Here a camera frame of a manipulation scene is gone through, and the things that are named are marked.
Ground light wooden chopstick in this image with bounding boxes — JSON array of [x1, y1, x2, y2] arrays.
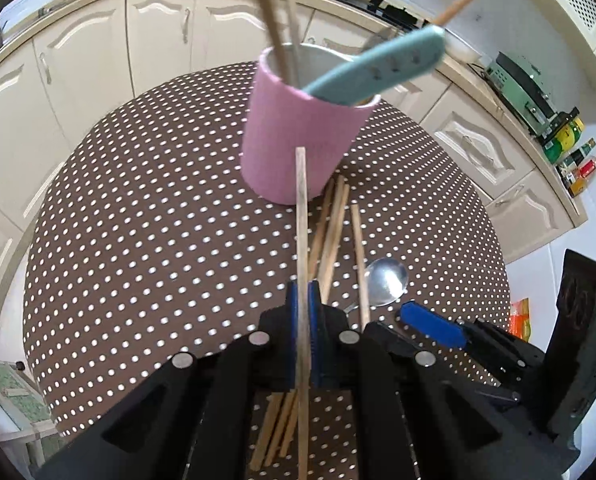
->
[[243, 0, 293, 86], [295, 146, 313, 480], [278, 0, 301, 86], [430, 0, 485, 28]]

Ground dark soy sauce bottle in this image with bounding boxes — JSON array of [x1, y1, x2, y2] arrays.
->
[[558, 139, 596, 168]]

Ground beige kitchen countertop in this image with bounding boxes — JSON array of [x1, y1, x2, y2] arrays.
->
[[0, 0, 590, 226]]

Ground brown polka dot tablecloth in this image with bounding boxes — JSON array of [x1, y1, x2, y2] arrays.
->
[[22, 60, 511, 480]]

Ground silver metal spoon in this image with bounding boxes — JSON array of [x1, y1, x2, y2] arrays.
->
[[343, 257, 409, 316]]

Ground pile of wooden chopsticks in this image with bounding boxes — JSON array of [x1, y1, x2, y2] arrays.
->
[[249, 176, 371, 472]]

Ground orange plastic bag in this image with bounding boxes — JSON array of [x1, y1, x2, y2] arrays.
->
[[509, 298, 533, 343]]

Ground green patterned side table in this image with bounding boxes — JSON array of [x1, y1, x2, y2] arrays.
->
[[0, 357, 66, 461]]

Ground green kitchen scale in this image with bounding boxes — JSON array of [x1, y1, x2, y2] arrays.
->
[[483, 51, 581, 136]]

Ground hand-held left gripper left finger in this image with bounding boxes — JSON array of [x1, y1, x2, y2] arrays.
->
[[32, 281, 301, 480]]

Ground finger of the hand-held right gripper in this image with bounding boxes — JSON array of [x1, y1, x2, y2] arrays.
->
[[367, 321, 521, 404], [399, 301, 546, 386]]

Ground pink cup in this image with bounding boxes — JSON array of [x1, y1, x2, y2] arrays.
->
[[240, 44, 381, 206]]

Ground red label sauce bottle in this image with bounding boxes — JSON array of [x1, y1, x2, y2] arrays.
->
[[563, 155, 596, 183]]

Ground green bottle yellow cap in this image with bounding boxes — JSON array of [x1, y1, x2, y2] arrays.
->
[[543, 135, 579, 163]]

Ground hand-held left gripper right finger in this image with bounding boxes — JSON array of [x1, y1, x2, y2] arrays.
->
[[308, 280, 566, 480]]

